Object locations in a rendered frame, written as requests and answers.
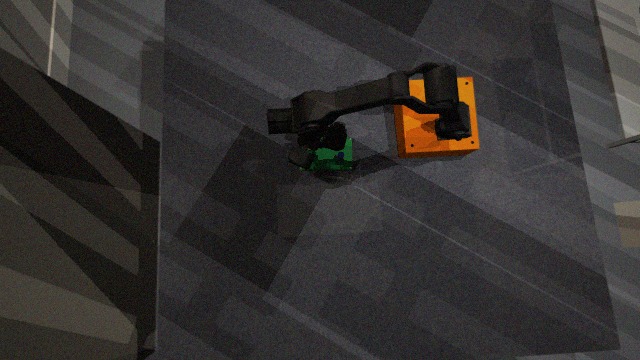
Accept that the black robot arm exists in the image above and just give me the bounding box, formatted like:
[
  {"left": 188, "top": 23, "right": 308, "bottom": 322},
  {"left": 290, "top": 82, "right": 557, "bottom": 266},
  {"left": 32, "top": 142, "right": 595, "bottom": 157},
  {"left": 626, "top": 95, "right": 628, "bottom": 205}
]
[{"left": 267, "top": 62, "right": 472, "bottom": 151}]

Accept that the green circuit board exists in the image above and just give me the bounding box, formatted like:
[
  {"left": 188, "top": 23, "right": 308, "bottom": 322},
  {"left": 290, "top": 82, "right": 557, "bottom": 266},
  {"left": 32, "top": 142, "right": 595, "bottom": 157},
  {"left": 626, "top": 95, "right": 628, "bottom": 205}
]
[{"left": 306, "top": 138, "right": 353, "bottom": 170}]

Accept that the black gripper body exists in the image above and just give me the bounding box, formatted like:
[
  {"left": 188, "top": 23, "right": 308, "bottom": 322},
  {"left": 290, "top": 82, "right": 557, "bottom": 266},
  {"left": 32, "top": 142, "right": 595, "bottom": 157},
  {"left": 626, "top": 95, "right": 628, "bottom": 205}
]
[{"left": 288, "top": 126, "right": 325, "bottom": 170}]

